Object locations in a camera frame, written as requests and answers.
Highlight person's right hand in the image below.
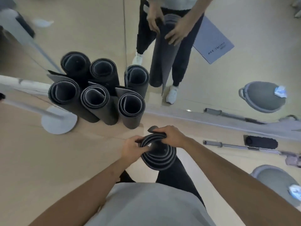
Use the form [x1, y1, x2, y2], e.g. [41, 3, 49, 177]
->
[152, 125, 189, 149]

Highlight person's left hand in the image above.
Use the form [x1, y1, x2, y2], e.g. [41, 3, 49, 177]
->
[120, 136, 151, 164]

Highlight dark grey yoga mat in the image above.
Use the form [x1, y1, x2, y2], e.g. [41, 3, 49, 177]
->
[140, 126, 177, 171]
[81, 82, 119, 126]
[115, 87, 146, 130]
[48, 75, 100, 123]

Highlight person's right forearm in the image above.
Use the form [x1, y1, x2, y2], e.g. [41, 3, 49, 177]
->
[182, 137, 301, 226]

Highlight person's left forearm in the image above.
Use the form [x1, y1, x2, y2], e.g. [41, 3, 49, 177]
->
[28, 159, 128, 226]

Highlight person's black trousers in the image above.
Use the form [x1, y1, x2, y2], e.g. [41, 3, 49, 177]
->
[119, 155, 205, 207]

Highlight person's grey shirt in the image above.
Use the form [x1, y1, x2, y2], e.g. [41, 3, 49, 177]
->
[85, 182, 217, 226]

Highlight grey metal bar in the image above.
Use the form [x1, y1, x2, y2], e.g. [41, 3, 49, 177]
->
[203, 139, 283, 155]

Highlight grey balance dome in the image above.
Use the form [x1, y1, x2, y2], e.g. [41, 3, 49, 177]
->
[250, 165, 301, 207]

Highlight white and blue crumpled wrapper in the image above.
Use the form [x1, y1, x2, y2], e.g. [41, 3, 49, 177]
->
[289, 184, 301, 202]

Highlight large wall mirror panel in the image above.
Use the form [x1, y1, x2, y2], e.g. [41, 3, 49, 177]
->
[123, 0, 301, 139]
[0, 0, 128, 101]

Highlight pale purple handle piece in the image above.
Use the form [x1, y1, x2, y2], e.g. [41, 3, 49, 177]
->
[280, 151, 301, 168]

